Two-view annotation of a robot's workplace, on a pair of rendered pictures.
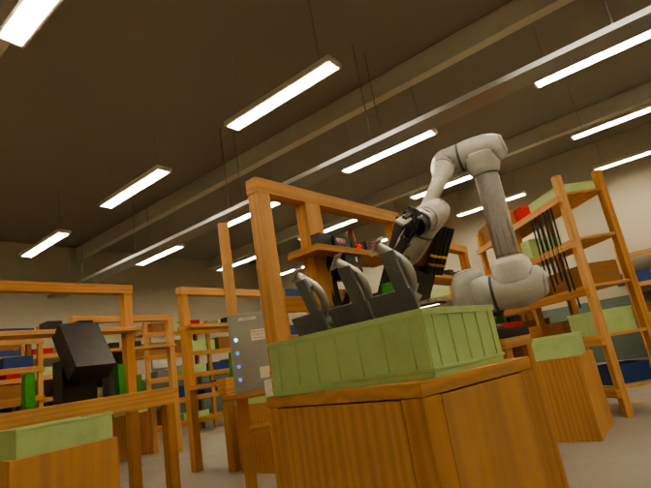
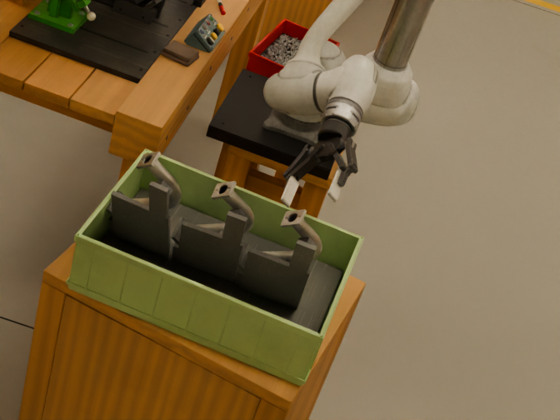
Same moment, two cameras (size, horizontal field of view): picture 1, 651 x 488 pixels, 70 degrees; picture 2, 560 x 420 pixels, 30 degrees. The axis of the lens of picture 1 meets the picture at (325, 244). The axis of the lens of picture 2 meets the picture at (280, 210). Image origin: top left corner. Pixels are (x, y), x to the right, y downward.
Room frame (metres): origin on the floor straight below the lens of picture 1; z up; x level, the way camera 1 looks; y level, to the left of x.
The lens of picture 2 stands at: (-0.13, 0.96, 2.54)
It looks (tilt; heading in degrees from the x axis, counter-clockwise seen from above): 36 degrees down; 324
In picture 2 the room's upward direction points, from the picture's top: 19 degrees clockwise
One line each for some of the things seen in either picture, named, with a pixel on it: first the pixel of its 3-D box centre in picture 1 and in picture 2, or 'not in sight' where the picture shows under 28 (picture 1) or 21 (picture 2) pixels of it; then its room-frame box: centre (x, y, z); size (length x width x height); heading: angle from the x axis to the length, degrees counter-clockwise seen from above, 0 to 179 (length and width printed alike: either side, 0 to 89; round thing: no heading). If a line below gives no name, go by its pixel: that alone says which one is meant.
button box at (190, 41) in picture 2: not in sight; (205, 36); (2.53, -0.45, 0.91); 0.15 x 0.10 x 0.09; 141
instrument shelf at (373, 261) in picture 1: (349, 257); not in sight; (3.03, -0.14, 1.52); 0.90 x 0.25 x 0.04; 141
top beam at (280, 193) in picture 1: (334, 205); not in sight; (3.05, -0.11, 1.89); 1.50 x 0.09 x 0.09; 141
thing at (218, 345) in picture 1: (201, 373); not in sight; (10.23, 3.07, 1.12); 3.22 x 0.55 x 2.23; 144
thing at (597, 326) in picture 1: (547, 298); not in sight; (5.59, -2.47, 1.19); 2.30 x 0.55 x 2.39; 5
